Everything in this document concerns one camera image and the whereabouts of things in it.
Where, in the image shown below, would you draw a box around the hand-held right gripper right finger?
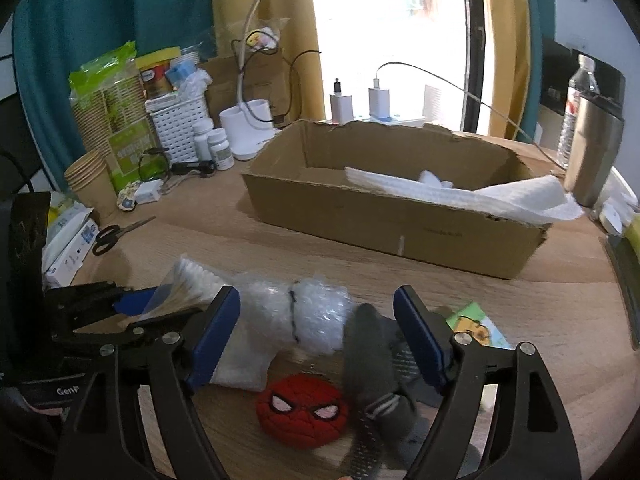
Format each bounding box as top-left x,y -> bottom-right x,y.
393,285 -> 583,480

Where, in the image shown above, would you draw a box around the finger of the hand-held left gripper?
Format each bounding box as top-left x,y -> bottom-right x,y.
50,307 -> 202,347
45,282 -> 163,318

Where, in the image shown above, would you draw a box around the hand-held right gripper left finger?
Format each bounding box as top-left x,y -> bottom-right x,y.
52,285 -> 242,480

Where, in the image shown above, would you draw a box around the grey sock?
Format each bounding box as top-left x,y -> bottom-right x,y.
341,302 -> 420,463

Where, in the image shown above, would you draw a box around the clear bag of cotton swabs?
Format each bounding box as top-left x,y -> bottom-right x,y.
141,256 -> 222,322

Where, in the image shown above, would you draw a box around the white bubble wrap bundle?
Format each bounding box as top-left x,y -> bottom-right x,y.
220,274 -> 357,357

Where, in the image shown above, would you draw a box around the brown cardboard box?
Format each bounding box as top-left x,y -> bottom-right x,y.
241,119 -> 552,281

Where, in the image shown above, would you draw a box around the red spider mask plush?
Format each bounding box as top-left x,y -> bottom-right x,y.
256,375 -> 350,449

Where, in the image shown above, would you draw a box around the green picture card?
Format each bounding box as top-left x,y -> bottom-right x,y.
444,302 -> 514,352

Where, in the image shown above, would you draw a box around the white cardboard carton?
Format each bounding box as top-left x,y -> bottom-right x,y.
42,217 -> 101,289

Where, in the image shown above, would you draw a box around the small white adapter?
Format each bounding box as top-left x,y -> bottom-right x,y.
134,180 -> 164,206

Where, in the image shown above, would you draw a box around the stack of brown paper cups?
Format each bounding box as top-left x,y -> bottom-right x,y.
63,150 -> 118,226

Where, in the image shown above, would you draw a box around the green lens glasses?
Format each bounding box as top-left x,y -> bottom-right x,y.
137,147 -> 171,182

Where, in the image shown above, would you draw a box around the white paper towel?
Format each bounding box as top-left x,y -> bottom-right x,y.
345,166 -> 584,224

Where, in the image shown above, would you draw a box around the white pill bottle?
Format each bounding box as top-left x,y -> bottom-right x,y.
192,119 -> 216,162
207,128 -> 235,171

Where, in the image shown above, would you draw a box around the white woven plastic basket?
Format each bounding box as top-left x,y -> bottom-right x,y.
144,95 -> 209,164

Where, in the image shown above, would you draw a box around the green packet of paper cups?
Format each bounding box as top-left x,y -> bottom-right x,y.
68,41 -> 169,194

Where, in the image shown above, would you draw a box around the white desk lamp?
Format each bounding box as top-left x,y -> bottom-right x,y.
209,0 -> 324,162

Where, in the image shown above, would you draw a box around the white power strip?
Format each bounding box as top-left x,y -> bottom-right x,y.
325,114 -> 427,129

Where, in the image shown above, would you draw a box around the yellow lid can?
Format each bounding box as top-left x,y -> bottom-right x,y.
135,48 -> 182,101

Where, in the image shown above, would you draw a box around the white charger plug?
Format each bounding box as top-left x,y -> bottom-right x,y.
368,74 -> 391,122
329,78 -> 354,124

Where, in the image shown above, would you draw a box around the brown paper bag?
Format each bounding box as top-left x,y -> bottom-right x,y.
201,52 -> 297,128

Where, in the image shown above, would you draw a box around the steel tumbler black lid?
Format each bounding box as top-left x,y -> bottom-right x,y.
564,94 -> 627,209

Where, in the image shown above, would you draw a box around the teal curtain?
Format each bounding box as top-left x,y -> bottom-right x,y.
520,0 -> 557,121
12,0 -> 217,193

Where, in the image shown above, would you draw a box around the clear plastic water bottle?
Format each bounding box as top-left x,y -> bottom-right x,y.
556,54 -> 601,169

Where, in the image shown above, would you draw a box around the yellow curtain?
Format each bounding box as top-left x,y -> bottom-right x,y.
212,0 -> 333,123
477,0 -> 532,141

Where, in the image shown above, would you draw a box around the black handled scissors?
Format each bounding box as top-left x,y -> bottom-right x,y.
91,216 -> 157,257

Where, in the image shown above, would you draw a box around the long charging cable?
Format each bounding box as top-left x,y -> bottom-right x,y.
375,62 -> 567,173

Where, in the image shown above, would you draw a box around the black lamp cable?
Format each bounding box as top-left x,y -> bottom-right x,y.
231,37 -> 322,127

